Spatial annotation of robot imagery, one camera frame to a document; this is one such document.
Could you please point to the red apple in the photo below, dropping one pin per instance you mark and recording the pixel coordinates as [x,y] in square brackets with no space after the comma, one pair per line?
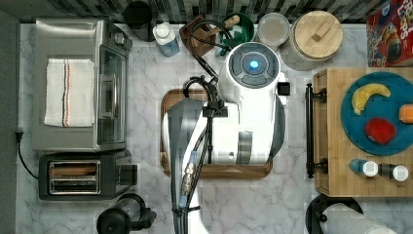
[380,130]

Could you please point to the canister with wooden lid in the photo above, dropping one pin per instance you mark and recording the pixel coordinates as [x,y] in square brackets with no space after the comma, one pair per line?
[314,38]

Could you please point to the white striped dish towel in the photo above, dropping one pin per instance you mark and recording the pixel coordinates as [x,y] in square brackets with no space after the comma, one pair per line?
[70,93]

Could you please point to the blue shaker white cap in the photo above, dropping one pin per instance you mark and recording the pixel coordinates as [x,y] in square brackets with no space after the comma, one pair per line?
[365,167]

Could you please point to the yellow banana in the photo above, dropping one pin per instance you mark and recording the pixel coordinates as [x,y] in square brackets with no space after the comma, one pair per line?
[362,95]

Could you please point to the stainless toaster oven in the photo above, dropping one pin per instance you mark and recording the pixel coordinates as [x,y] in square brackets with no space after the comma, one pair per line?
[107,46]

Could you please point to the wooden serving tray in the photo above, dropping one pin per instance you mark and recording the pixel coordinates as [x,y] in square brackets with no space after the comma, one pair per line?
[209,171]

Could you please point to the green bowl with utensil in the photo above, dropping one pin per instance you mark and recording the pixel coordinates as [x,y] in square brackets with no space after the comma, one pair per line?
[242,32]

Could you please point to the dark shaker white cap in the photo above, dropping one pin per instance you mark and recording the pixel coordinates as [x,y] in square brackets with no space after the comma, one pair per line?
[391,171]

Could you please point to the wooden knife block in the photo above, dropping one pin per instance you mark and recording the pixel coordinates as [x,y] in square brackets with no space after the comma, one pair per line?
[200,48]

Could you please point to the clear bottle white cap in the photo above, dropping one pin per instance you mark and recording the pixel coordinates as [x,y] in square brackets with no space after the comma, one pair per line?
[166,39]

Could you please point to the bamboo drawer box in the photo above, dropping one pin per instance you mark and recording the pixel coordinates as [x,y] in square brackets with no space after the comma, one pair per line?
[332,144]

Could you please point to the paper towel roll holder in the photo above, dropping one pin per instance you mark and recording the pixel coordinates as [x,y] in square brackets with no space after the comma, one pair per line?
[335,215]

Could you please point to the teal round plate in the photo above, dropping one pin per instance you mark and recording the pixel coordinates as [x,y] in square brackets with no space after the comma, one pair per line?
[382,107]

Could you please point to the colourful cereal box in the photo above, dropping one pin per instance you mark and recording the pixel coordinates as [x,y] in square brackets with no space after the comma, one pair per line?
[390,35]

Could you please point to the orange fruit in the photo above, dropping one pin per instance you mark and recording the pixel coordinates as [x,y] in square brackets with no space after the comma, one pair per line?
[405,113]

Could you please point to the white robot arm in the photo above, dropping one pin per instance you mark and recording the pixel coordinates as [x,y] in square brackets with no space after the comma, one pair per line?
[235,118]

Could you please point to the black cup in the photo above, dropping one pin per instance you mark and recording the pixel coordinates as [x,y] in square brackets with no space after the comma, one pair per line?
[139,17]

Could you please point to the black slot toaster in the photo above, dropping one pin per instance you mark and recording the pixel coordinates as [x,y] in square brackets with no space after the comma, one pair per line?
[85,176]

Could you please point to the black coffee grinder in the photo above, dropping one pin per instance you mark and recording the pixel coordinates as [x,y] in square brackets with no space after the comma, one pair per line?
[128,214]

